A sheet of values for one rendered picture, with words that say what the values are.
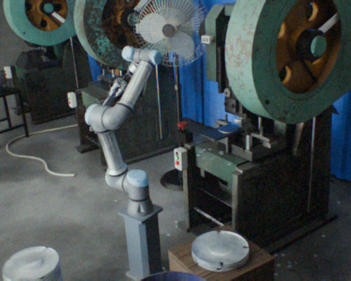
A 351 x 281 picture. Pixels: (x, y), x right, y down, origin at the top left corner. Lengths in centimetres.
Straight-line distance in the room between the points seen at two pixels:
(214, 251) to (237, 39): 105
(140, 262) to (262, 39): 142
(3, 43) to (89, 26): 540
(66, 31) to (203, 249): 364
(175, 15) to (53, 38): 233
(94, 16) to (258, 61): 179
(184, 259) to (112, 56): 193
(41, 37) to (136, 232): 321
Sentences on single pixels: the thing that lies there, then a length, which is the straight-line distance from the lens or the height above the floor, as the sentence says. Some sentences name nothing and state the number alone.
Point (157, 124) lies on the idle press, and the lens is 436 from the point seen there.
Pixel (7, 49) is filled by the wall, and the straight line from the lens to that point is 896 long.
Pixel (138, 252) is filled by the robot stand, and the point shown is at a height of 22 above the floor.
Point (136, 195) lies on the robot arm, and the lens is 251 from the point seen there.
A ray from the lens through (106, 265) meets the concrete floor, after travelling 298.
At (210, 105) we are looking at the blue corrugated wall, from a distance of 491.
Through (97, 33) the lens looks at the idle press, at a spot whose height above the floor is 126.
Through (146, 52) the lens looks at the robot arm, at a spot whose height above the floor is 132.
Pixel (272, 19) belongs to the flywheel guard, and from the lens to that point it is 219.
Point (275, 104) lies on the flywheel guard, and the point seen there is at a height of 107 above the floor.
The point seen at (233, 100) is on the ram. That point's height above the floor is 97.
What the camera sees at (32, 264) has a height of 32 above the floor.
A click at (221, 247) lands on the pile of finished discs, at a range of 239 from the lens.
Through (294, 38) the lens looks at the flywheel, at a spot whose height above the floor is 137.
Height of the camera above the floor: 179
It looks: 22 degrees down
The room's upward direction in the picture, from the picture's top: 3 degrees counter-clockwise
